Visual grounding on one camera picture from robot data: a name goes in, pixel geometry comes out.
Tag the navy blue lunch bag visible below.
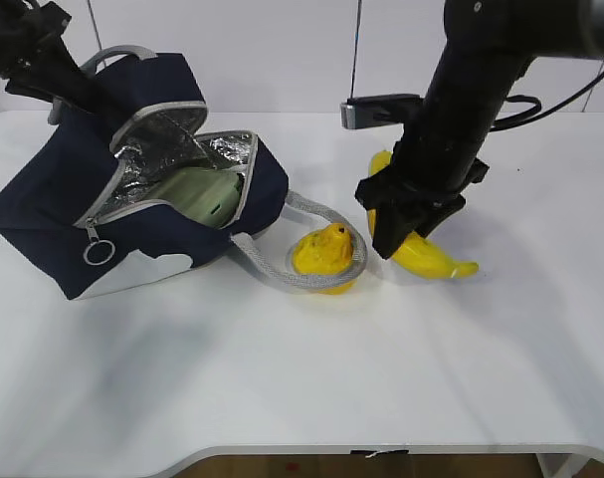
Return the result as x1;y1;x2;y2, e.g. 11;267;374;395
0;45;368;300

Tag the green lidded glass container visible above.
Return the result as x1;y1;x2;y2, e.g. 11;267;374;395
144;167;244;229

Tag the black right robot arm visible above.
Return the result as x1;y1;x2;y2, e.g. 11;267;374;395
341;1;604;259

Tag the yellow toy banana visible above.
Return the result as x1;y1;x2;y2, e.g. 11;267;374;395
366;148;481;280

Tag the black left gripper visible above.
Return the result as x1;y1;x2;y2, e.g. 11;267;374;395
0;1;132;126

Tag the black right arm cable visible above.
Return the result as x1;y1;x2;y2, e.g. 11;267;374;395
490;57;604;133

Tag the black tape on table edge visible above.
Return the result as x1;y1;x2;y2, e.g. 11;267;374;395
350;449;410;459

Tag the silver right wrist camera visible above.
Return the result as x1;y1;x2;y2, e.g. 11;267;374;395
340;94;423;130

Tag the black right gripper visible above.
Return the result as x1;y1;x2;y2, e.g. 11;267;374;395
355;139;490;259

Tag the yellow toy pear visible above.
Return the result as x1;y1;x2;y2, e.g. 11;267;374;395
291;223;354;276

